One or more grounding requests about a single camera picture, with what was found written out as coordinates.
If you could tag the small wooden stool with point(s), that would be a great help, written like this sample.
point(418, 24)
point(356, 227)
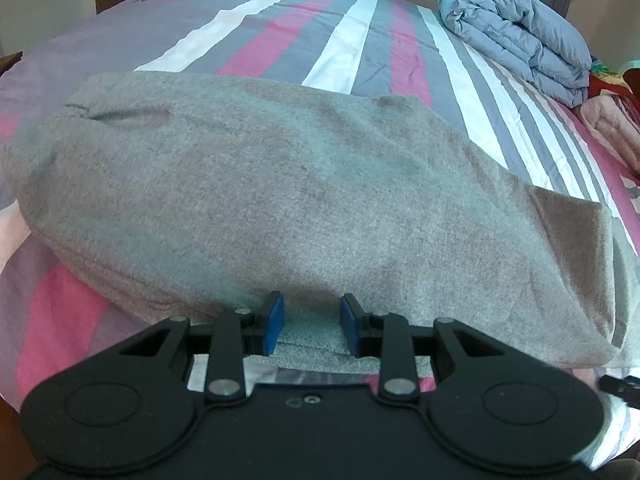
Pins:
point(9, 64)

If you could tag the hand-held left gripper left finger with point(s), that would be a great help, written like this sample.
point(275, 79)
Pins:
point(273, 325)

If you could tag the folded blue duvet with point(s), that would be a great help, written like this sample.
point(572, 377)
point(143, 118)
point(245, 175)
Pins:
point(520, 35)

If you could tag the folded pink blanket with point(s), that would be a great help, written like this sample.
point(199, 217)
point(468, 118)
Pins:
point(612, 122)

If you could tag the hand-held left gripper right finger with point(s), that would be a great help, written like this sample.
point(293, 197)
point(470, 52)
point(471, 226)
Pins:
point(348, 327)

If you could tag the folded colourful red cloth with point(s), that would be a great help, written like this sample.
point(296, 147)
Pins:
point(607, 82)

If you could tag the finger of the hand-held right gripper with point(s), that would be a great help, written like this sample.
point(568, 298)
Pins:
point(622, 387)

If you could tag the bed with striped sheet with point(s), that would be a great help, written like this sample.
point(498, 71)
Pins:
point(350, 40)

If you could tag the grey pants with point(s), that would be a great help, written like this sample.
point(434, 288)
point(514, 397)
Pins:
point(280, 195)

